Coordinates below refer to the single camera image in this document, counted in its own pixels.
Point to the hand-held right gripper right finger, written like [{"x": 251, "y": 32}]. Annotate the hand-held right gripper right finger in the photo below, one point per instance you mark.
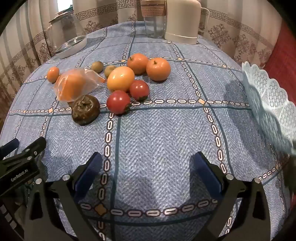
[{"x": 208, "y": 176}]

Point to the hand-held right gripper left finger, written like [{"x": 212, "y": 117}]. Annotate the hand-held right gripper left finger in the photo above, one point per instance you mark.
[{"x": 89, "y": 173}]

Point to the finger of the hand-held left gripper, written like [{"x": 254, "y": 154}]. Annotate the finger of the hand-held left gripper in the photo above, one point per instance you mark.
[
  {"x": 34, "y": 147},
  {"x": 9, "y": 145}
]

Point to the dark brown wrinkled fruit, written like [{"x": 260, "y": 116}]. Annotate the dark brown wrinkled fruit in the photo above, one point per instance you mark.
[{"x": 85, "y": 111}]

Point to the small tangerine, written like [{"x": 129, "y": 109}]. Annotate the small tangerine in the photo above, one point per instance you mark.
[{"x": 53, "y": 74}]

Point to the red tomato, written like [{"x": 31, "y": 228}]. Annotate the red tomato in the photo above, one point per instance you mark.
[
  {"x": 118, "y": 102},
  {"x": 140, "y": 90}
]

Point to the pale blue lace plastic basket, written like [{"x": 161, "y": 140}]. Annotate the pale blue lace plastic basket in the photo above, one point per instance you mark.
[{"x": 270, "y": 99}]

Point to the large yellow-orange citrus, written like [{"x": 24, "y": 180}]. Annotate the large yellow-orange citrus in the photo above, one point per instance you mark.
[{"x": 120, "y": 78}]

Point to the small green-brown fruit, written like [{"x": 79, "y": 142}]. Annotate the small green-brown fruit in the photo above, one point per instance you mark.
[
  {"x": 109, "y": 71},
  {"x": 97, "y": 66}
]

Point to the orange with stem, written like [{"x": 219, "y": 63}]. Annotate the orange with stem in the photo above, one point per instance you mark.
[
  {"x": 138, "y": 63},
  {"x": 158, "y": 69}
]

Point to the blue checked tablecloth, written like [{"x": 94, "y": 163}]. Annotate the blue checked tablecloth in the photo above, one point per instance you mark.
[{"x": 161, "y": 139}]

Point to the beige patterned curtain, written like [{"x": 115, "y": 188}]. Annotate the beige patterned curtain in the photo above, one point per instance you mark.
[{"x": 27, "y": 34}]

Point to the glass jar with white base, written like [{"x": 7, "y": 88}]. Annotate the glass jar with white base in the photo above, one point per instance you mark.
[{"x": 67, "y": 34}]

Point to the bright window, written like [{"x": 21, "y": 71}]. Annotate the bright window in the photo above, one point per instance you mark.
[{"x": 64, "y": 5}]

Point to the red cloth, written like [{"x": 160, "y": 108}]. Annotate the red cloth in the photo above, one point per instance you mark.
[{"x": 283, "y": 51}]

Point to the white thermos flask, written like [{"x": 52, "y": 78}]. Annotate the white thermos flask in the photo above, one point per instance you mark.
[{"x": 182, "y": 20}]

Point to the glass pitcher with woven band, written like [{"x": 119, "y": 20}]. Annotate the glass pitcher with woven band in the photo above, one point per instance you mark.
[{"x": 153, "y": 20}]

